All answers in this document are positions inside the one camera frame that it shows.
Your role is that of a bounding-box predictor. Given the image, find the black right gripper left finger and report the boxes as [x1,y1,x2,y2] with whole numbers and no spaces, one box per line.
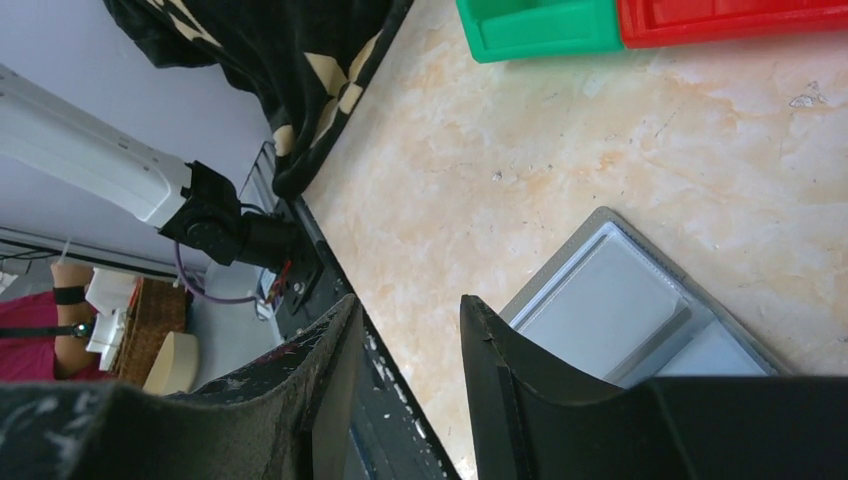
[1,294,363,479]

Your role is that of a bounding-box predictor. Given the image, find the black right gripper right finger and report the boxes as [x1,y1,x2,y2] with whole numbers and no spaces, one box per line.
[460,295,847,479]

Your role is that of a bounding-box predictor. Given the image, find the grey leather card holder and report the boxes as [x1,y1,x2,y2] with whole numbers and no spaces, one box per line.
[500,207,791,388]

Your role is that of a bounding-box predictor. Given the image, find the grey credit card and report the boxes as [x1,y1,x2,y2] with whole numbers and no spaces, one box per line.
[510,222,689,385]

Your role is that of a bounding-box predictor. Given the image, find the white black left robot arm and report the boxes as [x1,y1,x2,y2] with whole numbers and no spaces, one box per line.
[1,66,308,270]

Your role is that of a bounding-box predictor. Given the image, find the masking tape roll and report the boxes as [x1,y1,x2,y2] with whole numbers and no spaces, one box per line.
[142,332,200,396]

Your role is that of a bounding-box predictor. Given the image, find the wicker basket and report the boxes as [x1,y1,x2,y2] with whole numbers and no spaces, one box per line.
[109,279,190,387]

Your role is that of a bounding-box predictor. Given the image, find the person in red shirt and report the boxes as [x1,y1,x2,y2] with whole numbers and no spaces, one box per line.
[1,262,110,383]

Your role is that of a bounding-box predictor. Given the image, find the black floral plush blanket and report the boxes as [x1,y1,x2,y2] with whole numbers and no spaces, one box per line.
[105,0,412,199]

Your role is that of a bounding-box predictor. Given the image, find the green plastic bin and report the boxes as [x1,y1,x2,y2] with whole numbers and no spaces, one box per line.
[456,0,625,63]

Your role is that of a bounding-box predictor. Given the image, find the red plastic bin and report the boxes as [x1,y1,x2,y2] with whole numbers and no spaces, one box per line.
[616,0,847,49]

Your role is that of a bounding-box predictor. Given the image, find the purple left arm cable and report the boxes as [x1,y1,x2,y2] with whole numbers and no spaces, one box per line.
[173,241,266,307]

